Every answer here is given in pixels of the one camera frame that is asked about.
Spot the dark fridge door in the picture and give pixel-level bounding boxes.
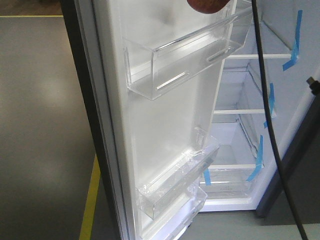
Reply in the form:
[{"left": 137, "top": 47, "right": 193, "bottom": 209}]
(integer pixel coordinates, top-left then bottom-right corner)
[{"left": 58, "top": 0, "right": 253, "bottom": 240}]

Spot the red yellow apple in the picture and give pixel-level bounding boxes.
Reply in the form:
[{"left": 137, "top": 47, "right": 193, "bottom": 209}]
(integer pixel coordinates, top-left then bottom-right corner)
[{"left": 187, "top": 0, "right": 230, "bottom": 14}]

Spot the dark grey fridge body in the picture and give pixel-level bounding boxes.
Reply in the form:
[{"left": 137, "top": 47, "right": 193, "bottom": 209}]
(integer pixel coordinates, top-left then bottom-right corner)
[{"left": 201, "top": 0, "right": 320, "bottom": 225}]

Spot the clear upper door bin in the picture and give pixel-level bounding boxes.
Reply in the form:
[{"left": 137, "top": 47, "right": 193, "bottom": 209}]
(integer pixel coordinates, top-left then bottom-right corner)
[{"left": 124, "top": 7, "right": 253, "bottom": 101}]

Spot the clear door bin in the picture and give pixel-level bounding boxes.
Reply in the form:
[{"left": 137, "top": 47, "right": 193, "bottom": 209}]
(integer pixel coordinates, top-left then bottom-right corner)
[
  {"left": 124, "top": 7, "right": 253, "bottom": 101},
  {"left": 136, "top": 127, "right": 220, "bottom": 220},
  {"left": 139, "top": 185, "right": 207, "bottom": 240}
]

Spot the clear middle door bin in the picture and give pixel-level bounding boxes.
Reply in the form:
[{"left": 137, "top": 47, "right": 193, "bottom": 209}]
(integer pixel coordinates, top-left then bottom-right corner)
[{"left": 136, "top": 127, "right": 220, "bottom": 220}]

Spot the yellow floor tape line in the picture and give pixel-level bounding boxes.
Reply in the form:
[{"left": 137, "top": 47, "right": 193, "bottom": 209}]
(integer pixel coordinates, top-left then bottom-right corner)
[{"left": 0, "top": 16, "right": 100, "bottom": 240}]

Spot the clear crisper drawer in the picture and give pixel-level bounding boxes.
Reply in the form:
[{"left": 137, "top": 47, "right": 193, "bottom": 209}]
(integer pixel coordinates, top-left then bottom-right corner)
[{"left": 199, "top": 166, "right": 264, "bottom": 200}]

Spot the clear lower door bin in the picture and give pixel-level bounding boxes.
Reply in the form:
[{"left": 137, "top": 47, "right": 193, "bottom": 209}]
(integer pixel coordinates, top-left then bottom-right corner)
[{"left": 139, "top": 185, "right": 207, "bottom": 240}]

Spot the black cable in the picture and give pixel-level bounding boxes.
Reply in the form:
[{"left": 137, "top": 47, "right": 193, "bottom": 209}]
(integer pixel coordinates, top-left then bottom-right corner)
[{"left": 250, "top": 0, "right": 311, "bottom": 240}]

